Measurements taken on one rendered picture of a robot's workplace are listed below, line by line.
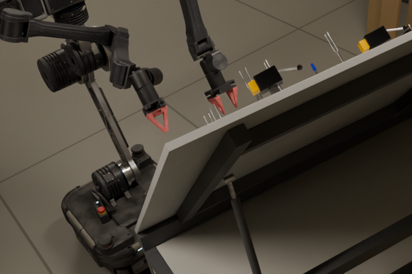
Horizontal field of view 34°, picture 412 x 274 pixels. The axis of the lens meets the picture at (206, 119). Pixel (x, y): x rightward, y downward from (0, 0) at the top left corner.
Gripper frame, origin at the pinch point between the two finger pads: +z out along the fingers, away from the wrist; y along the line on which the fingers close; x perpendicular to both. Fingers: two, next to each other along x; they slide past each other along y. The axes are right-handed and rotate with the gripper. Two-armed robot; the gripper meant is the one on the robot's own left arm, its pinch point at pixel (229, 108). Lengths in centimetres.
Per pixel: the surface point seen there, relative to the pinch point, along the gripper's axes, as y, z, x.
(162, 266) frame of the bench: -49, 33, -9
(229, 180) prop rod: -41, 4, -74
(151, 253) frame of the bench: -49, 30, -2
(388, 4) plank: 189, 8, 131
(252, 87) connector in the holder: -28, -13, -82
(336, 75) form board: -18, -9, -99
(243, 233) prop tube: -41, 19, -69
